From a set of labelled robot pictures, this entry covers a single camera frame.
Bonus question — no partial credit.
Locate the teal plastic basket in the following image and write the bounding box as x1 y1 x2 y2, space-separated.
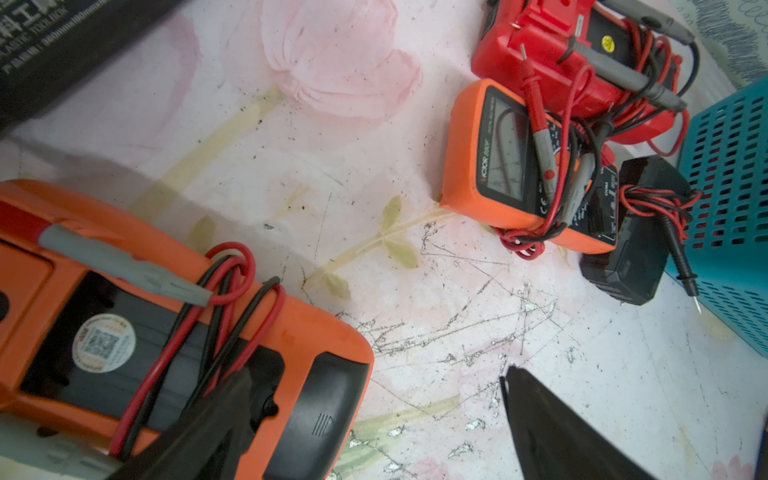
678 79 767 356

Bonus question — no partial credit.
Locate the small black multimeter face down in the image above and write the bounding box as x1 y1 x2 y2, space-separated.
580 156 702 306

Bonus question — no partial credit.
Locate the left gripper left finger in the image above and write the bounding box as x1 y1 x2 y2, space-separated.
110 370 254 479

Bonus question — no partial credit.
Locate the red multimeter face down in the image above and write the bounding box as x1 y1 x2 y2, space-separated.
471 0 699 145

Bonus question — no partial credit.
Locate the yellow black toolbox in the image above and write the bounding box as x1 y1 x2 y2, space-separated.
1 0 181 132

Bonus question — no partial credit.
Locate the orange multimeter face down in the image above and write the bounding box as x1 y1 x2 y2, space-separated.
1 180 374 479

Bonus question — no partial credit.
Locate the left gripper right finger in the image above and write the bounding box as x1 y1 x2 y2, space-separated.
499 366 652 479

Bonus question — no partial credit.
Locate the orange Victor multimeter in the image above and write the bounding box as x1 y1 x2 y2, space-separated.
440 80 618 254

